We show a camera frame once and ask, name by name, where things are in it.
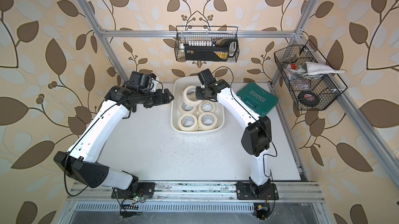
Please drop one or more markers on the grey cloth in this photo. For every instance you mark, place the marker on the grey cloth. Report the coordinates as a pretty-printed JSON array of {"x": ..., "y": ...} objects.
[{"x": 315, "y": 69}]

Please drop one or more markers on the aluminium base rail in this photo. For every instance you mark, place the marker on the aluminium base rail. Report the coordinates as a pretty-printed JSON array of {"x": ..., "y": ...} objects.
[{"x": 229, "y": 191}]

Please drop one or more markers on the black wire basket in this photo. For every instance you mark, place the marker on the black wire basket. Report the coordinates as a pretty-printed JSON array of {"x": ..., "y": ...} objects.
[
  {"x": 328, "y": 87},
  {"x": 206, "y": 35}
]

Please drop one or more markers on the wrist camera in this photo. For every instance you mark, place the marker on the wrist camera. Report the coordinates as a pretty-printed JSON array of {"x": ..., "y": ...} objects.
[
  {"x": 140, "y": 82},
  {"x": 206, "y": 78}
]

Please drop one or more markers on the cream masking tape roll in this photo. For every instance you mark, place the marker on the cream masking tape roll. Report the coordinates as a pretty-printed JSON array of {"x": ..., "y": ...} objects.
[
  {"x": 206, "y": 106},
  {"x": 207, "y": 121},
  {"x": 189, "y": 96},
  {"x": 188, "y": 109},
  {"x": 188, "y": 122}
]

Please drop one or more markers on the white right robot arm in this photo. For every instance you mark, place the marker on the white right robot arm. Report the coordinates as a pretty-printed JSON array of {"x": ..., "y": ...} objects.
[{"x": 256, "y": 138}]

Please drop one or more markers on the black wire basket right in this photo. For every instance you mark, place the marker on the black wire basket right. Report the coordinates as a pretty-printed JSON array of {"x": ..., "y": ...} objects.
[{"x": 328, "y": 87}]

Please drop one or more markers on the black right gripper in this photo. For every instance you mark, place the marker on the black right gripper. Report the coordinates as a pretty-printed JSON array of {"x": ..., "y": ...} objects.
[{"x": 199, "y": 93}]

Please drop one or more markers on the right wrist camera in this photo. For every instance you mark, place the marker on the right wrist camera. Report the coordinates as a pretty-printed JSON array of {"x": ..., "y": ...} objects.
[{"x": 206, "y": 78}]

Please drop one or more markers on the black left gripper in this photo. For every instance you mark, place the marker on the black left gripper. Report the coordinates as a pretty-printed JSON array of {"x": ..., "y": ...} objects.
[{"x": 162, "y": 94}]

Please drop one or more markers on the green tool case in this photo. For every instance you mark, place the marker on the green tool case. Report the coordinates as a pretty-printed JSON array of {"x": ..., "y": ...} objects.
[{"x": 257, "y": 98}]

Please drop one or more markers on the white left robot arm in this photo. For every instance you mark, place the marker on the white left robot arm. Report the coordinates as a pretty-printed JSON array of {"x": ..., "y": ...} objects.
[{"x": 80, "y": 162}]

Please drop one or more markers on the black wire basket rear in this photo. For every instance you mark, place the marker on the black wire basket rear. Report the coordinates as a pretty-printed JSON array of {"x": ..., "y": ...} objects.
[{"x": 206, "y": 35}]

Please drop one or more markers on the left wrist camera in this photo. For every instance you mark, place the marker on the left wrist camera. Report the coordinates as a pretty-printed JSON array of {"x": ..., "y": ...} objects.
[{"x": 140, "y": 82}]

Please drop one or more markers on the black round disc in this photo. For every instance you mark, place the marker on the black round disc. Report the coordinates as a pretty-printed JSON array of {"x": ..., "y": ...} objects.
[{"x": 308, "y": 98}]

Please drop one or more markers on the black yellow box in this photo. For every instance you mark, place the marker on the black yellow box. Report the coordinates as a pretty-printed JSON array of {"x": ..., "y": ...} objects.
[{"x": 206, "y": 53}]

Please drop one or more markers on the white plastic storage box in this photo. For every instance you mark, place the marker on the white plastic storage box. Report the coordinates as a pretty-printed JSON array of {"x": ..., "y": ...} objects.
[{"x": 179, "y": 86}]

